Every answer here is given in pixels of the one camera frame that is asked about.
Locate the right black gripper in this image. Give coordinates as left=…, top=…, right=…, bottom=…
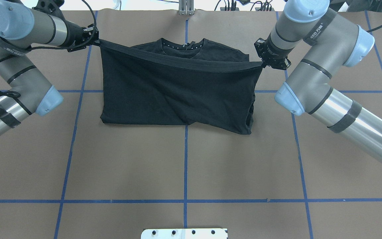
left=254, top=38, right=291, bottom=70

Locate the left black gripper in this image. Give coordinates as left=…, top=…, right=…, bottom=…
left=34, top=0, right=98, bottom=52

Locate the black printed t-shirt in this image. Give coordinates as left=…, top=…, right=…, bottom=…
left=100, top=38, right=262, bottom=135

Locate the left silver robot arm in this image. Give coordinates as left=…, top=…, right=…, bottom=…
left=0, top=0, right=98, bottom=136

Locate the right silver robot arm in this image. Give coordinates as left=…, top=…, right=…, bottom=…
left=254, top=0, right=382, bottom=163

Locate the aluminium frame post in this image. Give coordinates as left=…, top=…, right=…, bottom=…
left=178, top=0, right=195, bottom=16

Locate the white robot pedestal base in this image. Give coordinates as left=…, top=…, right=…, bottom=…
left=141, top=228, right=228, bottom=239

